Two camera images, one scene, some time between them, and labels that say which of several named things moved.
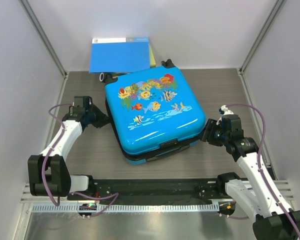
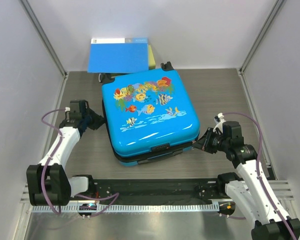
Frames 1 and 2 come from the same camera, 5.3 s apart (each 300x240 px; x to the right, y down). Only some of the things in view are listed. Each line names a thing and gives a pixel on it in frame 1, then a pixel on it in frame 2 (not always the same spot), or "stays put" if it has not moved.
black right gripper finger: [209, 130] → [205, 143]
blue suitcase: [154, 113] stays put
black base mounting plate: [153, 189] stays put
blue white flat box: [120, 55] stays put
